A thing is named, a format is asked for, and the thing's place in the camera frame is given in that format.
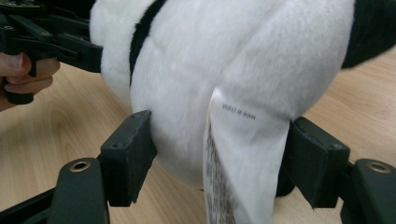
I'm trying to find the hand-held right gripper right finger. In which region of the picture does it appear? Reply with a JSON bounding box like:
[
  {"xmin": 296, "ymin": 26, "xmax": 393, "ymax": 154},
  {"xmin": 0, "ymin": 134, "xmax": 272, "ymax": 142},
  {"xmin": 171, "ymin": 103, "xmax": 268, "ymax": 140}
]
[{"xmin": 276, "ymin": 116, "xmax": 351, "ymax": 209}]

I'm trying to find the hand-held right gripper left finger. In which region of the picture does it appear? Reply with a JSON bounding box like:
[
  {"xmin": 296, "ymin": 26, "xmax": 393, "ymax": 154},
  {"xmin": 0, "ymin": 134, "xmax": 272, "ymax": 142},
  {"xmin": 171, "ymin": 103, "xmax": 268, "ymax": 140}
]
[{"xmin": 98, "ymin": 109, "xmax": 159, "ymax": 208}]

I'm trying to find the panda plush toy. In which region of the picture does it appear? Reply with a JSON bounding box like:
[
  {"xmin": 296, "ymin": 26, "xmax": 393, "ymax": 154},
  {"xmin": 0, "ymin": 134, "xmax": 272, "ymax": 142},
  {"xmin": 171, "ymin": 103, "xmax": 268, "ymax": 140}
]
[{"xmin": 89, "ymin": 0, "xmax": 396, "ymax": 224}]

